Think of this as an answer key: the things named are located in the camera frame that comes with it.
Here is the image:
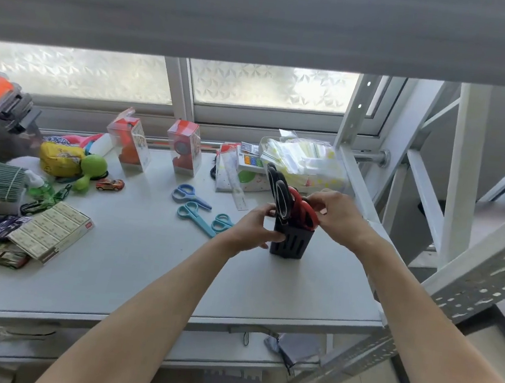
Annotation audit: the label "person's left hand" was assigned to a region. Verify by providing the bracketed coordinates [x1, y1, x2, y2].
[222, 198, 290, 261]

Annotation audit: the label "person's right hand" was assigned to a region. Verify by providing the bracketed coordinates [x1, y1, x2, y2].
[298, 187, 374, 252]

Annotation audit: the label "red-handled scissors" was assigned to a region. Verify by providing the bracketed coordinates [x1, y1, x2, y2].
[282, 186, 325, 232]

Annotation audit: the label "black slotted scissor holder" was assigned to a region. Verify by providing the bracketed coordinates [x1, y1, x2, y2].
[269, 216, 317, 263]

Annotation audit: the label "person's right forearm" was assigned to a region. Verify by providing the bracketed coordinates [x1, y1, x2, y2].
[339, 226, 505, 383]

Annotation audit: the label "person's left forearm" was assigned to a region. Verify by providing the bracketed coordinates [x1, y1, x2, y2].
[33, 214, 242, 383]

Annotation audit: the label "clear bag of yellow packets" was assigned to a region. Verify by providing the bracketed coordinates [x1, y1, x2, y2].
[254, 128, 360, 202]

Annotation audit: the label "light blue scissors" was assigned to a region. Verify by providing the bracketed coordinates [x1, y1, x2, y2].
[210, 212, 236, 236]
[174, 200, 220, 239]

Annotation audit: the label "clear plastic ruler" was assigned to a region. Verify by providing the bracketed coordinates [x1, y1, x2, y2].
[221, 167, 254, 212]

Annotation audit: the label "white dotted packet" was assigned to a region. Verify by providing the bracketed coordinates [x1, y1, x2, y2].
[212, 143, 263, 197]

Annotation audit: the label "chrome metal rod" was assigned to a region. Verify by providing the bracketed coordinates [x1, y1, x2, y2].
[350, 145, 393, 169]

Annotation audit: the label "white box with coloured beads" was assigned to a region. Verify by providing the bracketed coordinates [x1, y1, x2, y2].
[235, 142, 271, 176]

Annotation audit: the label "blue small scissors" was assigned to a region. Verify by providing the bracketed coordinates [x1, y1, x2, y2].
[170, 182, 215, 212]

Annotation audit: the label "clear box with red toy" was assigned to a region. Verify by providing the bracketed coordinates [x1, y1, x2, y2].
[162, 118, 207, 178]

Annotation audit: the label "red toy car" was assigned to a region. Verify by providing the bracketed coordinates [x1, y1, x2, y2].
[94, 176, 126, 194]

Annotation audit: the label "clear box with orange toy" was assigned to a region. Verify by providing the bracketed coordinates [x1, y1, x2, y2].
[102, 105, 157, 174]

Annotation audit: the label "green round toy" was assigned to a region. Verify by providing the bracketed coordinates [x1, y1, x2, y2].
[71, 151, 111, 196]

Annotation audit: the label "grey roller blind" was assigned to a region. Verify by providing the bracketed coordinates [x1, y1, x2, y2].
[0, 0, 505, 99]

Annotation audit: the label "pink fabric item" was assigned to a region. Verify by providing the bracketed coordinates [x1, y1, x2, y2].
[59, 128, 105, 155]

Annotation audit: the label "cream box of staples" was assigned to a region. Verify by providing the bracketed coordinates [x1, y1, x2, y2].
[4, 195, 97, 270]

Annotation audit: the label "yellow printed pencil case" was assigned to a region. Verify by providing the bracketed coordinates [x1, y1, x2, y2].
[37, 140, 88, 180]

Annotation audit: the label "green small bottle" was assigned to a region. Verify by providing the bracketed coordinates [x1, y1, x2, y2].
[22, 170, 58, 202]

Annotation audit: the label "small brown foil packet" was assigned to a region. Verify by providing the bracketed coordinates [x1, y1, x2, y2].
[0, 247, 32, 272]

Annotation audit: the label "black-handled scissors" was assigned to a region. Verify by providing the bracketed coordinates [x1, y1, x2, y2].
[260, 162, 300, 225]

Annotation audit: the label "white metal shelf frame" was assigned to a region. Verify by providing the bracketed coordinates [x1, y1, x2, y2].
[290, 68, 505, 383]

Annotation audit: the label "white window frame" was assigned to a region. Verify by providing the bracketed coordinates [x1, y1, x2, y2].
[0, 32, 407, 170]

